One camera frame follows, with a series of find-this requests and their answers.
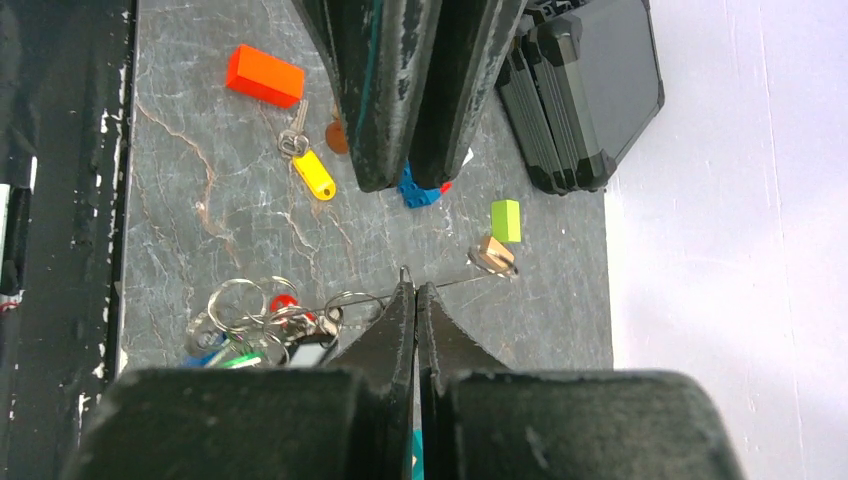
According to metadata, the green key tag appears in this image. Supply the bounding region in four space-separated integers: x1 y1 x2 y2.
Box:
219 353 264 369

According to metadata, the red key tag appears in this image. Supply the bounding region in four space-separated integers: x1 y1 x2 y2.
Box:
268 294 317 325

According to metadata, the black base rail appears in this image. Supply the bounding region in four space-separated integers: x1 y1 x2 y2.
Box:
1 1 137 479

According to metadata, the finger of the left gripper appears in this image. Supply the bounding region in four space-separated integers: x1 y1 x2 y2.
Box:
294 0 442 193
408 0 526 188

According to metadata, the tan wooden block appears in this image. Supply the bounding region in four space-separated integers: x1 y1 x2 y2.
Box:
467 235 519 278

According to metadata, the red lego brick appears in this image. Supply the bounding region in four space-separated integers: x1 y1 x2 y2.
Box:
225 44 305 109

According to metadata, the black hard case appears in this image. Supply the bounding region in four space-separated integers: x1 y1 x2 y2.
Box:
495 0 665 196

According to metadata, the brown wooden cylinder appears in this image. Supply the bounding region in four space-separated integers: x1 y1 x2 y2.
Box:
325 119 349 155

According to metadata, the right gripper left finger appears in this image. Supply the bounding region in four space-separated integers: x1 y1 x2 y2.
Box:
61 281 415 479

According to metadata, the green lego brick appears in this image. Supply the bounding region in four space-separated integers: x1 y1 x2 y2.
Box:
491 199 522 243

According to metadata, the red blue lego block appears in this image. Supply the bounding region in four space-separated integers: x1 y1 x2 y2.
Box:
396 164 452 209

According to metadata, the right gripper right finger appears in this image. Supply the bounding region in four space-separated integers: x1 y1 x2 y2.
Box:
417 283 744 479

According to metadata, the playing card box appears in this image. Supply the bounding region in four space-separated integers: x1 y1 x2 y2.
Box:
462 148 474 166

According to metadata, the black key fob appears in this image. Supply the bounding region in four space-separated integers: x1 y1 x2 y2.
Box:
285 333 338 368

